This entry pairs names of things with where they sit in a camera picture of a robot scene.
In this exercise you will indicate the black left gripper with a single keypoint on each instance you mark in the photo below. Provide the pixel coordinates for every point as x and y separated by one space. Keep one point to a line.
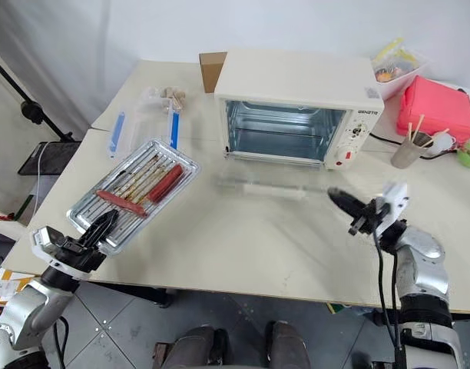
83 255

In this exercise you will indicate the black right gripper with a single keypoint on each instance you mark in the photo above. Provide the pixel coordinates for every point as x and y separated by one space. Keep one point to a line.
369 217

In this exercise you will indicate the silver metal baking tray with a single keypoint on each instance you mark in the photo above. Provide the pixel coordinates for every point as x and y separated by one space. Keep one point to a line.
143 184

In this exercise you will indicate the glass oven door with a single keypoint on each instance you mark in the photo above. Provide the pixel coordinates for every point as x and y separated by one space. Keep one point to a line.
265 189

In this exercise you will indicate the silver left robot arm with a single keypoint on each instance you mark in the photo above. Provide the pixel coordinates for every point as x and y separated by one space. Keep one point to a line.
25 307

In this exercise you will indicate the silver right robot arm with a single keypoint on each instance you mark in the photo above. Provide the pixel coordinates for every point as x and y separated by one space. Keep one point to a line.
423 276

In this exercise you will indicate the long red sausage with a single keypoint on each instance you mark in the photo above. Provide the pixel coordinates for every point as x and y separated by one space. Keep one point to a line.
121 201

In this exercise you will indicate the dark red sausage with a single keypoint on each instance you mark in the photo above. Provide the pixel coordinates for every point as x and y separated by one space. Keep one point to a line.
166 182

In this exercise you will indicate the cream toaster oven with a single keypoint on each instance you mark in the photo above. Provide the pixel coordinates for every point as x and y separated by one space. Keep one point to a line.
296 84

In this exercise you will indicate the grilled food skewer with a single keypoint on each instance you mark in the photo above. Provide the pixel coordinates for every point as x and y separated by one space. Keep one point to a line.
156 180
146 178

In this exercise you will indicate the grey cup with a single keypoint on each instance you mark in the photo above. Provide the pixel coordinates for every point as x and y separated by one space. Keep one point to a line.
408 153

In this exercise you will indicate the black flat pad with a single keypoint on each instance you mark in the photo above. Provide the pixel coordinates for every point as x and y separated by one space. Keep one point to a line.
47 157

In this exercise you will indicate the wooden chopstick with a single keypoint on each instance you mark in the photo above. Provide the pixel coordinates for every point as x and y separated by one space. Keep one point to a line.
410 132
416 128

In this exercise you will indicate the yellow cardboard package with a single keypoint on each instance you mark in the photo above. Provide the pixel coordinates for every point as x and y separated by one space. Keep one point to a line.
6 288

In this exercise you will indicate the white round ball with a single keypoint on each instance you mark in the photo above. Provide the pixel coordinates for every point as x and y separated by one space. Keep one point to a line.
444 142

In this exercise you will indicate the clear container with blue clips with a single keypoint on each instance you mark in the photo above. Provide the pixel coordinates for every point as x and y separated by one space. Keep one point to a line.
143 119

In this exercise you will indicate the green toy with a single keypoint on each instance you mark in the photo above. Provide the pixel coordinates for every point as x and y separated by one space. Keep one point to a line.
468 155

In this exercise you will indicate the pink plastic box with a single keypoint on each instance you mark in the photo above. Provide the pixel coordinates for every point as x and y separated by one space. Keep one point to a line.
436 107

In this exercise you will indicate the clear plastic storage bin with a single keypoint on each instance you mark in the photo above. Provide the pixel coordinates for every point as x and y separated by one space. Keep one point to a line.
400 73

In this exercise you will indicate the black tripod stand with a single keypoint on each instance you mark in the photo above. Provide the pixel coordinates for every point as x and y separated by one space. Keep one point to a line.
31 107

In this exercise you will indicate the dark rounded shape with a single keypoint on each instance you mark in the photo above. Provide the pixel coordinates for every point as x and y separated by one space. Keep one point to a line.
194 348
286 346

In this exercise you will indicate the brown cardboard box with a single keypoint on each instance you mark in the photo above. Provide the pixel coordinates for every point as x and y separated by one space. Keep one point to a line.
210 73

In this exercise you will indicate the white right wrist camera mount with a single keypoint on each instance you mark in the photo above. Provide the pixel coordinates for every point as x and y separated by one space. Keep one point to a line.
396 200

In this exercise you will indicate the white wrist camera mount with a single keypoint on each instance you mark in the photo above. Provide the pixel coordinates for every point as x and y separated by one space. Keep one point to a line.
47 240
396 200

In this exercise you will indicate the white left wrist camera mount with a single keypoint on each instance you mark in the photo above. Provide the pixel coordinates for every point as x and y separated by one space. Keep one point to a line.
47 240

